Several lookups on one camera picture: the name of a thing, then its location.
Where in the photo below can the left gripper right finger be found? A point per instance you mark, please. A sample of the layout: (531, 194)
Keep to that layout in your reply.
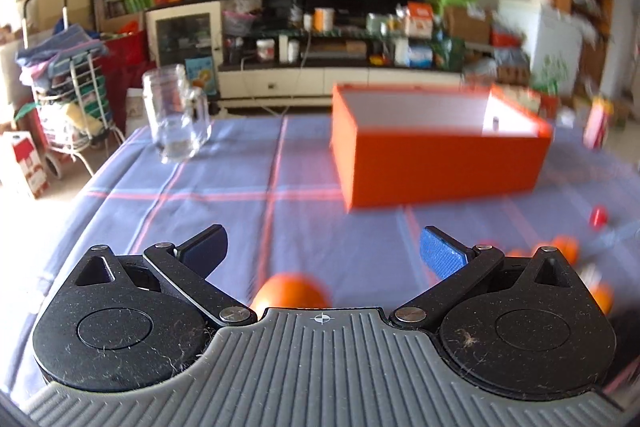
(523, 327)

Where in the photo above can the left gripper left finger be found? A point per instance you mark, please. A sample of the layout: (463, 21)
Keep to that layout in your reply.
(120, 323)

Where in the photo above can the large orange fruit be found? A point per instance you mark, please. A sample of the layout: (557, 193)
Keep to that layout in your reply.
(290, 291)

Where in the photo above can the orange tangerine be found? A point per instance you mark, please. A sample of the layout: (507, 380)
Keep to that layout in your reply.
(604, 296)
(569, 247)

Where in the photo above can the red tomato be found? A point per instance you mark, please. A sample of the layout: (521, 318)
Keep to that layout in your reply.
(598, 217)

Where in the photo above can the red yellow-lidded canister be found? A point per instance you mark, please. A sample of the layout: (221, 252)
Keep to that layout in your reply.
(595, 130)

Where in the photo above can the blue plaid tablecloth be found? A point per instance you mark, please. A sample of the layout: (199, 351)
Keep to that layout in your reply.
(272, 184)

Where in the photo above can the clear glass mug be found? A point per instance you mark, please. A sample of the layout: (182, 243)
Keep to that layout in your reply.
(177, 113)

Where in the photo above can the orange cardboard box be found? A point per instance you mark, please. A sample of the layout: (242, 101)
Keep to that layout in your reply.
(401, 145)

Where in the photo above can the shopping trolley cart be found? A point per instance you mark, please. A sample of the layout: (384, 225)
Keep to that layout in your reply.
(69, 94)

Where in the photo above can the white TV cabinet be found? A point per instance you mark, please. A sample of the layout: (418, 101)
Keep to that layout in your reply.
(317, 82)

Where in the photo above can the white glass-door cabinet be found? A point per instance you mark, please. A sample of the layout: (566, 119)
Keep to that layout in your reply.
(188, 34)

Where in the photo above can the brown cardboard box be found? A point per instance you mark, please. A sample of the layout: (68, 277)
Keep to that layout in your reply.
(468, 23)

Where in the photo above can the red white carton box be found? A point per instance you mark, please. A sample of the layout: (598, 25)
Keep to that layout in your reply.
(419, 20)

